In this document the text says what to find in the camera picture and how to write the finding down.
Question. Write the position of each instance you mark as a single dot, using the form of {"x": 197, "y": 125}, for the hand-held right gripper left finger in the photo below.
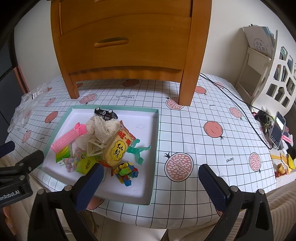
{"x": 91, "y": 183}

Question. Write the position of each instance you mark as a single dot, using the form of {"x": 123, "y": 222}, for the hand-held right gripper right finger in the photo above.
{"x": 212, "y": 187}

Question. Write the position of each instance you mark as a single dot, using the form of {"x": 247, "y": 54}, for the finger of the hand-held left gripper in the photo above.
{"x": 7, "y": 148}
{"x": 30, "y": 160}

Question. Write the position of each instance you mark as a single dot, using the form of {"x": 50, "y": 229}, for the yellow-green packet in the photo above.
{"x": 86, "y": 164}

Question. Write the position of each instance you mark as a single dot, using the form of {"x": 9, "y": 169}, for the pastel scrunchie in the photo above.
{"x": 71, "y": 162}

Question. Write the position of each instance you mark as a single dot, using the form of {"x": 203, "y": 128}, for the light green white packet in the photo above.
{"x": 62, "y": 153}

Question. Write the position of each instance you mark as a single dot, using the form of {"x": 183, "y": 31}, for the colourful toy blocks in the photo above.
{"x": 124, "y": 173}

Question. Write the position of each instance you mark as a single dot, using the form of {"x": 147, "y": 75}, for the cream hair claw clip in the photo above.
{"x": 94, "y": 148}

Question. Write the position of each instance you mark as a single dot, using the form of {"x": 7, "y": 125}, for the pink hair roller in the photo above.
{"x": 67, "y": 139}

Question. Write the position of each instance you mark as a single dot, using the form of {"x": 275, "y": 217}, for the yellow snack packet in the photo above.
{"x": 118, "y": 146}

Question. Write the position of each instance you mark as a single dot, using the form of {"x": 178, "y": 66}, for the cream lace cloth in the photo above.
{"x": 101, "y": 129}

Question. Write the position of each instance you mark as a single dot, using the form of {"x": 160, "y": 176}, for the teal toy figure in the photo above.
{"x": 136, "y": 151}

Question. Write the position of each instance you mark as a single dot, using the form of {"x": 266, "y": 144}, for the black toy car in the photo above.
{"x": 104, "y": 113}

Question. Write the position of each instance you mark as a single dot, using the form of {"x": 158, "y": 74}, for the white tray teal rim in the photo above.
{"x": 141, "y": 125}

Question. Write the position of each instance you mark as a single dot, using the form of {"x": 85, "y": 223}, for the wooden nightstand drawer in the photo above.
{"x": 124, "y": 9}
{"x": 138, "y": 51}

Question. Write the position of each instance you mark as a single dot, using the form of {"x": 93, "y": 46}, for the clear plastic bags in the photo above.
{"x": 25, "y": 102}

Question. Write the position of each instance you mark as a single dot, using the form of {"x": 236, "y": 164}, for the dark refrigerator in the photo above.
{"x": 7, "y": 88}

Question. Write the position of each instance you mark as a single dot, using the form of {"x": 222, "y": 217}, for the yellow toy pieces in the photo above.
{"x": 286, "y": 164}

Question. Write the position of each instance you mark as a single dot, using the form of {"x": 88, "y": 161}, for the smartphone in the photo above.
{"x": 277, "y": 129}

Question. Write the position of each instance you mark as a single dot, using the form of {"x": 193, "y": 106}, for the dark small item pile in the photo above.
{"x": 263, "y": 117}

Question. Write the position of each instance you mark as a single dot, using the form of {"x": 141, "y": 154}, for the pink plastic item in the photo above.
{"x": 288, "y": 139}

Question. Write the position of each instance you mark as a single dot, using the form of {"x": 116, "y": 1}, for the white cutout shelf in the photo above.
{"x": 281, "y": 76}

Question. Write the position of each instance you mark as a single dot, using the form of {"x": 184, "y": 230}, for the wooden nightstand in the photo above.
{"x": 129, "y": 46}

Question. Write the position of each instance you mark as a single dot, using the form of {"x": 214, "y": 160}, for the white booklets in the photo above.
{"x": 259, "y": 39}

